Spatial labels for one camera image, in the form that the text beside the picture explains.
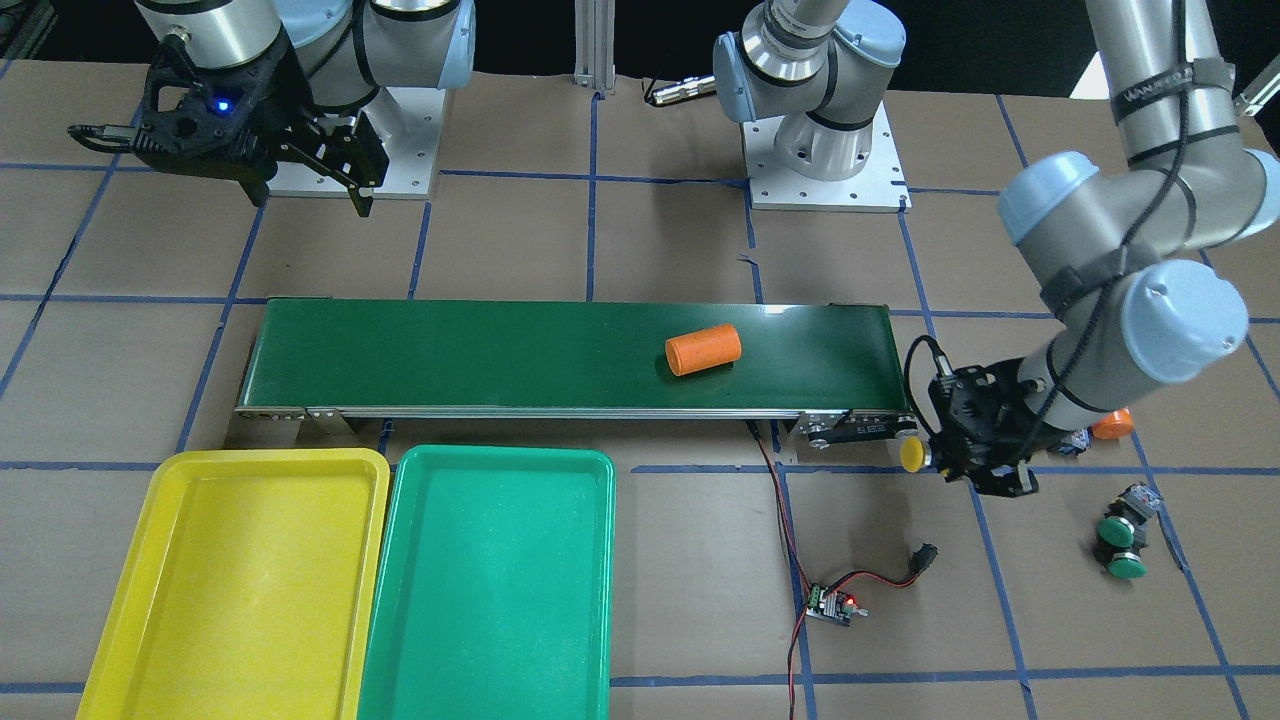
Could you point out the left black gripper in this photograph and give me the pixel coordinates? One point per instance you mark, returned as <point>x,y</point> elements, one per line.
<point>1012,422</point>

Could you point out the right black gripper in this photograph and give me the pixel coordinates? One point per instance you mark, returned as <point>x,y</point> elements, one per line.
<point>281,104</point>

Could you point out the yellow push button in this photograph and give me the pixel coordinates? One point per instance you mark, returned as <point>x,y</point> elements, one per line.
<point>916,454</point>
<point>1079,442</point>

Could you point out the green push button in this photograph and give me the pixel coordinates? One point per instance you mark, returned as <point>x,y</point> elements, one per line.
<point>1123,524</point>
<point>1121,563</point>

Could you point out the orange cylinder marked 4680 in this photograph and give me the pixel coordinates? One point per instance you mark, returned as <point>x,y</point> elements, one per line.
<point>1116,425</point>

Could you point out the plain orange cylinder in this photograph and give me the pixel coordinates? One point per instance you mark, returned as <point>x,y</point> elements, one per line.
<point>702,350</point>

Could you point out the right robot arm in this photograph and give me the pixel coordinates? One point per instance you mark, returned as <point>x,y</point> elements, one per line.
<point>349,50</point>

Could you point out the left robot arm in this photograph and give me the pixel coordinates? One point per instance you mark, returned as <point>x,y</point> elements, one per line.
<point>1109,252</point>

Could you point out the green conveyor belt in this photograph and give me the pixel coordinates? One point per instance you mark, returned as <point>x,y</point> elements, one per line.
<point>832,372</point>

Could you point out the small motor controller board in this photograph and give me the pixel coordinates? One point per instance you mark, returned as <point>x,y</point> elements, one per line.
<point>832,607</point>

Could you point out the yellow plastic tray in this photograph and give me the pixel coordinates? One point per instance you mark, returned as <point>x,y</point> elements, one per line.
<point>247,590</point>

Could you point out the green plastic tray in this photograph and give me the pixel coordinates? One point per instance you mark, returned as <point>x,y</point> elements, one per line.
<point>495,587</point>

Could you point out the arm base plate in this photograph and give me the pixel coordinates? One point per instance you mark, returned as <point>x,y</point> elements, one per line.
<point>794,164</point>
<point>387,151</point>

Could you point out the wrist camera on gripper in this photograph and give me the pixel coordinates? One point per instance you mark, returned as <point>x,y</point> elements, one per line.
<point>188,113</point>

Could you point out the aluminium frame post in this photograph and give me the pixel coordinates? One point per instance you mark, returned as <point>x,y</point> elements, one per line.
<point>594,22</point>

